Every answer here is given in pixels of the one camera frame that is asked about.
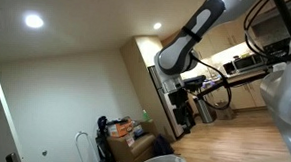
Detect dark range hood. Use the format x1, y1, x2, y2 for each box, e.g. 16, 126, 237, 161
248, 0, 291, 58

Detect black backpack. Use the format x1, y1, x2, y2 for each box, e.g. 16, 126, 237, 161
93, 114, 119, 162

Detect silver microwave oven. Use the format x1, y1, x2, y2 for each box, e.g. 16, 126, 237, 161
231, 52, 265, 75

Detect white red printed packet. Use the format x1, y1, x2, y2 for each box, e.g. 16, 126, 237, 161
125, 135, 137, 148

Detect large round ceiling light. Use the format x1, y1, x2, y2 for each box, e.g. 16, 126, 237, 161
22, 12, 46, 31

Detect brown paper bag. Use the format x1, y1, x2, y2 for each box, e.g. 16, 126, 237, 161
215, 101, 238, 122

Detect steel trash can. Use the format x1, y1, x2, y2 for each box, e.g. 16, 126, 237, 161
192, 97, 218, 125

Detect brown cardboard box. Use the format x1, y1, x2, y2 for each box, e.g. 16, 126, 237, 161
105, 130, 158, 162

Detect wooden kitchen cabinets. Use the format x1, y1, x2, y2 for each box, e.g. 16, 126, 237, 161
213, 76, 270, 112
193, 12, 257, 63

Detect green bottle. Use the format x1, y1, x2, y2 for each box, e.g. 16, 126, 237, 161
141, 109, 152, 122

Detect dark door handle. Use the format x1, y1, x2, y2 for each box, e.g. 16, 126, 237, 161
4, 152, 24, 162

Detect black mounting pole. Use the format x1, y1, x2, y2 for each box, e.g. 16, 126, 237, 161
271, 0, 291, 37

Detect black base cable bundle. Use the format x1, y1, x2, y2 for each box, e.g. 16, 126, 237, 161
241, 0, 291, 65

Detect small black kitchen appliance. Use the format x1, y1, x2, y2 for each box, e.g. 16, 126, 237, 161
222, 60, 237, 76

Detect wooden lower kitchen cabinets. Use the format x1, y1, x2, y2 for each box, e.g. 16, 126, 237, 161
213, 76, 270, 112

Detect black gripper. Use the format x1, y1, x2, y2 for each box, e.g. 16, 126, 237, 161
166, 87, 195, 129

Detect navy blue bag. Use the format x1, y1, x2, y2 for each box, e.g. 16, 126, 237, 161
153, 134, 177, 158

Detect white bladeless loop fan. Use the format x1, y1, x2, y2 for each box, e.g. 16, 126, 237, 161
73, 130, 104, 162

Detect stainless steel refrigerator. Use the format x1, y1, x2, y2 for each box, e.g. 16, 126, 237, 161
144, 64, 198, 142

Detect wooden upper kitchen cabinets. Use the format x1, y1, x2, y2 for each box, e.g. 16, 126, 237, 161
193, 12, 257, 63

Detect small round ceiling light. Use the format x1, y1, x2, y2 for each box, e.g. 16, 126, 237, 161
152, 21, 163, 31

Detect orange printed box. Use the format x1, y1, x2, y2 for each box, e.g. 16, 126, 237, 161
106, 118, 135, 139

